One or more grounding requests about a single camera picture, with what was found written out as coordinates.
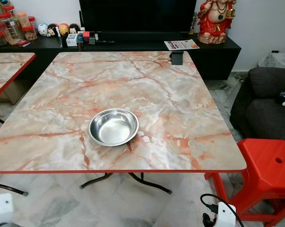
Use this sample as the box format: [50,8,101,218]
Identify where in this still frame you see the round stainless steel bowl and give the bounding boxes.
[88,108,140,147]

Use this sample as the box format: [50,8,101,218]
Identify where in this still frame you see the black metal table leg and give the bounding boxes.
[80,173,114,189]
[0,174,28,196]
[128,173,172,194]

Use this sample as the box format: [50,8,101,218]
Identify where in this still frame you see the red plastic stool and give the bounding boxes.
[205,138,285,227]

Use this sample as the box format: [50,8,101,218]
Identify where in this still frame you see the dark grey fabric sofa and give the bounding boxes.
[230,67,285,145]

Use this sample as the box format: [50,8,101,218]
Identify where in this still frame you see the black low tv cabinet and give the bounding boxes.
[0,33,241,80]

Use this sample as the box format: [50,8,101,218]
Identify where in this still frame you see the grey table edge clamp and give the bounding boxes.
[171,51,184,65]

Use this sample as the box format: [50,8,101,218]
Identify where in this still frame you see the grey patterned side table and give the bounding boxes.
[258,52,285,69]

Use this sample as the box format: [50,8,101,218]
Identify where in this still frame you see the printed paper flyer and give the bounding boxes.
[164,40,200,51]

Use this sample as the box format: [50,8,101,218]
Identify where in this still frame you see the red laughing buddha statue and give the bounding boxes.
[196,0,237,44]

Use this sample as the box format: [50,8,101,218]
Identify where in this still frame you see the black remote control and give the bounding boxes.
[88,39,116,44]

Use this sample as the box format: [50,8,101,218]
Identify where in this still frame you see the black flat screen television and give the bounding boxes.
[79,0,197,33]

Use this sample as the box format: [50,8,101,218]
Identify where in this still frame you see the small blue toy figure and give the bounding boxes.
[76,33,84,50]

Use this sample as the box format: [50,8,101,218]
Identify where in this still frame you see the small white box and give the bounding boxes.
[66,33,79,47]

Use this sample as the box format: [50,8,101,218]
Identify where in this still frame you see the light wooden cabinet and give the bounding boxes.
[0,79,29,105]

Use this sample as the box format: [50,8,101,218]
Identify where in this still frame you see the yellow round figurine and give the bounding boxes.
[58,23,70,36]

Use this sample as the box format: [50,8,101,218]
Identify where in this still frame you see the black and white round figurine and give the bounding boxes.
[48,24,59,37]

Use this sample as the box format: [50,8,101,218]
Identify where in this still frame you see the jar of nuts red lid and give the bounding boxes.
[22,26,37,41]

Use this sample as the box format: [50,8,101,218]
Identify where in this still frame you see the clear jar orange contents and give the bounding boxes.
[17,12,31,28]

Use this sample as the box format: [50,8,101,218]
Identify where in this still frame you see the large clear jar red lid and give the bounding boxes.
[0,12,21,44]

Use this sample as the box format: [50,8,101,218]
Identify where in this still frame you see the small clear jar red lid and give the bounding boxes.
[1,5,15,16]

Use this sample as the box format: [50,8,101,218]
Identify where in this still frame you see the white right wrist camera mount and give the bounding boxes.
[214,202,237,227]

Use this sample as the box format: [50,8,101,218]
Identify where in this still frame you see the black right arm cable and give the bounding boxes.
[200,193,245,227]

